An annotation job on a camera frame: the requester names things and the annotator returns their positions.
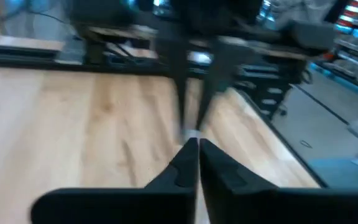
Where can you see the small black floor loop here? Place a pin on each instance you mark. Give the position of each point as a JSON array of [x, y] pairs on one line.
[[305, 143]]

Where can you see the black aluminium table frame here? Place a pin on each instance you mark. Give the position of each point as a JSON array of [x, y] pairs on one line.
[[17, 59]]

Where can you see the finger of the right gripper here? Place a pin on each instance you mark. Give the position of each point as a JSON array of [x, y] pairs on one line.
[[222, 68], [179, 71]]

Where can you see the clear plastic zip bag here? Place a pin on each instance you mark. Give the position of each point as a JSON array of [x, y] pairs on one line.
[[191, 134]]

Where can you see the store shelf with goods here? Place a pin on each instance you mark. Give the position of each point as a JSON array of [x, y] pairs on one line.
[[356, 43]]

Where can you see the black rolling stand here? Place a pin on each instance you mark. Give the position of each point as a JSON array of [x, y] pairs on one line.
[[272, 90]]

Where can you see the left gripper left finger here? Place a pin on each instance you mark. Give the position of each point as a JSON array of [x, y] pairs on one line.
[[120, 208]]

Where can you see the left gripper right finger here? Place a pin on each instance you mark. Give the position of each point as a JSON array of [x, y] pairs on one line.
[[275, 208]]

